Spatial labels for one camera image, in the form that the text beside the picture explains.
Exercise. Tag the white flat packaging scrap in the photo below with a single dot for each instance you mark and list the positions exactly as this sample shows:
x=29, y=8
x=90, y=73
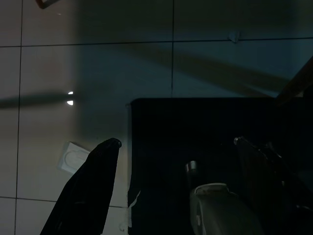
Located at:
x=71, y=157

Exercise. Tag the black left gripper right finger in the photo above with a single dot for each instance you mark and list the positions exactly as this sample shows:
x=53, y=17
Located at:
x=264, y=181

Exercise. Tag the white tape strip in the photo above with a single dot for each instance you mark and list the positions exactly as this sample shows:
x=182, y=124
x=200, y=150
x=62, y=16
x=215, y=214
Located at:
x=132, y=204

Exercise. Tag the black floor mat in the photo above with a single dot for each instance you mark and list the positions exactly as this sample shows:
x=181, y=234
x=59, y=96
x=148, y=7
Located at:
x=168, y=137

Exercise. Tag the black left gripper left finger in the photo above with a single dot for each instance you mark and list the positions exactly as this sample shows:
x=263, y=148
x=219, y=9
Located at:
x=83, y=191

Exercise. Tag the brown frame piece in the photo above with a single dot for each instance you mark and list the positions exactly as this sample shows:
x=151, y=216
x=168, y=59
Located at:
x=45, y=3

